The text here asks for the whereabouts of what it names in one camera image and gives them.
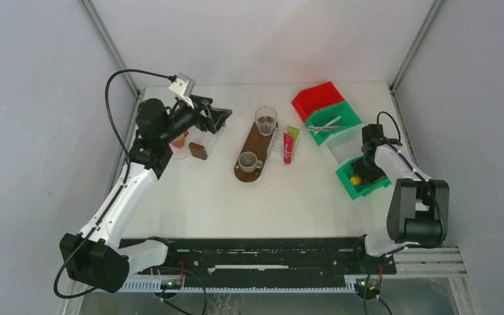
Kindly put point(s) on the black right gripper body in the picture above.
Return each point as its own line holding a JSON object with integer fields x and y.
{"x": 368, "y": 171}

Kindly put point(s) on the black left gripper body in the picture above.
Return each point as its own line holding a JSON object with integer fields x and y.
{"x": 184, "y": 117}

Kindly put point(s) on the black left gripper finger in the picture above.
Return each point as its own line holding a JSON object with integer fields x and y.
{"x": 201, "y": 101}
{"x": 215, "y": 118}

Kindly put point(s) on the orange ceramic cup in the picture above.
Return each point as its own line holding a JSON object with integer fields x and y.
{"x": 179, "y": 142}

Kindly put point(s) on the green bin with toothpaste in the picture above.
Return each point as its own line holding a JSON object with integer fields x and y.
{"x": 346, "y": 171}

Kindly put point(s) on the clear glass tumbler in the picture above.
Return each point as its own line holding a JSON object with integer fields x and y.
{"x": 266, "y": 120}

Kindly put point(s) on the grey ceramic cup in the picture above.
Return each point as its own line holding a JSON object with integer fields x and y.
{"x": 248, "y": 162}

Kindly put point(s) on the clear textured acrylic holder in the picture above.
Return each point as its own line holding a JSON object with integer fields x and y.
{"x": 275, "y": 148}

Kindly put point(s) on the red toothpaste tube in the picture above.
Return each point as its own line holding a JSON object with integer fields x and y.
{"x": 288, "y": 148}

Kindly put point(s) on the green toothpaste tube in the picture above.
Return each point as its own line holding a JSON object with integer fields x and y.
{"x": 293, "y": 132}

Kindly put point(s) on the yellow toothpaste tube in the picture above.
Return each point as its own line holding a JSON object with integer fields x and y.
{"x": 355, "y": 180}

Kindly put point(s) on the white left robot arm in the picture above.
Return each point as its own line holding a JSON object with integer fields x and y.
{"x": 93, "y": 256}

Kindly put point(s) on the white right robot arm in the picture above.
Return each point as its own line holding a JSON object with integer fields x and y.
{"x": 418, "y": 211}

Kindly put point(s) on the clear textured oval tray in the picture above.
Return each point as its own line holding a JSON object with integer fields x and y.
{"x": 180, "y": 153}

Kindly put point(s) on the brown oval wooden tray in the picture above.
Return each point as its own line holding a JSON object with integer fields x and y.
{"x": 258, "y": 144}

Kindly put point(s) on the white storage bin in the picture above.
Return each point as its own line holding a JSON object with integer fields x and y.
{"x": 342, "y": 146}

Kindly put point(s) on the green bin with toothbrushes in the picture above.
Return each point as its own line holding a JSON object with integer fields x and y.
{"x": 330, "y": 120}

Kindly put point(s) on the red storage bin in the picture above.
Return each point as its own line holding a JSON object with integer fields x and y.
{"x": 312, "y": 99}

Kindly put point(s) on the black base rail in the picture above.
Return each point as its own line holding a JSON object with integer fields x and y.
{"x": 269, "y": 263}

